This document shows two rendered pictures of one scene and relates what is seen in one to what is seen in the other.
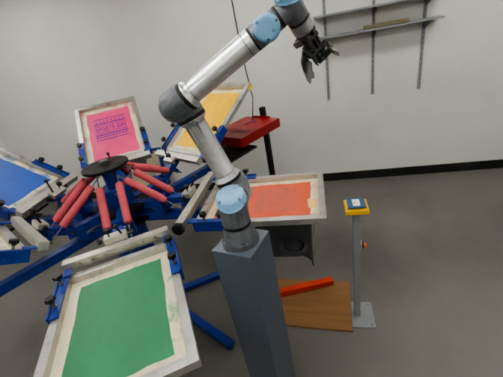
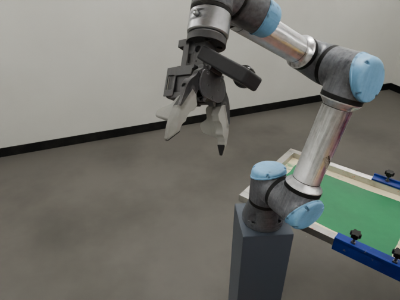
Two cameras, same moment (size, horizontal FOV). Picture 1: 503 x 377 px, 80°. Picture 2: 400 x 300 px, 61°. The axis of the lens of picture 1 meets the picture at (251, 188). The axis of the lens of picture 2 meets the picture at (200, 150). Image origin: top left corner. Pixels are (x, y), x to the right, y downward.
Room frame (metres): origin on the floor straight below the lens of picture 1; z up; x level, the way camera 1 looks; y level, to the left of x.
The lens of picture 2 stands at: (1.64, -0.66, 2.06)
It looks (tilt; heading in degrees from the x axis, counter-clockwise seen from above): 31 degrees down; 144
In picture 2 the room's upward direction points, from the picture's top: straight up
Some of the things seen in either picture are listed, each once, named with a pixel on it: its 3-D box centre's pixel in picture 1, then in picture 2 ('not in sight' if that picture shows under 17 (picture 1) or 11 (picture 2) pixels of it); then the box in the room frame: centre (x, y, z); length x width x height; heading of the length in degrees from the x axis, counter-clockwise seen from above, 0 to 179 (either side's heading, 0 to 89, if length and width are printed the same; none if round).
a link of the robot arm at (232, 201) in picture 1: (233, 205); (268, 182); (1.02, 0.08, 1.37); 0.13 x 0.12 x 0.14; 173
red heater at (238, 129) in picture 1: (244, 130); not in sight; (3.00, -0.05, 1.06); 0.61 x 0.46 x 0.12; 135
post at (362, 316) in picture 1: (356, 265); not in sight; (1.46, -0.58, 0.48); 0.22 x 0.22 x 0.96; 75
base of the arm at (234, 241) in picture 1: (238, 230); (263, 207); (1.01, 0.09, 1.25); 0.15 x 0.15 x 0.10
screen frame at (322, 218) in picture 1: (263, 197); not in sight; (1.72, -0.07, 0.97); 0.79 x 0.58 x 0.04; 75
